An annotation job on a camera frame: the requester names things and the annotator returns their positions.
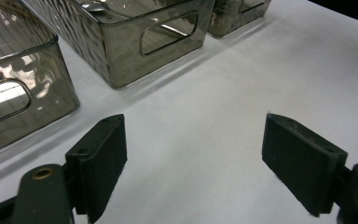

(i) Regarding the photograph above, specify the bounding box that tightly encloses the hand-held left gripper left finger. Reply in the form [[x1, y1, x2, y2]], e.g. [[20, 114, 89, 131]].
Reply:
[[64, 113, 128, 224]]

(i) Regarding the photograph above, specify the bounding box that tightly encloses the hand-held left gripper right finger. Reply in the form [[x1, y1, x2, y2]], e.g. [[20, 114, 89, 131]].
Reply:
[[261, 112, 350, 218]]

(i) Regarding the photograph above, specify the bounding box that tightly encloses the smoky clear plastic bin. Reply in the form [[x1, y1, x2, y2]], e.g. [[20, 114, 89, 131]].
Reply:
[[207, 0, 273, 38], [0, 0, 80, 159], [21, 0, 216, 90]]

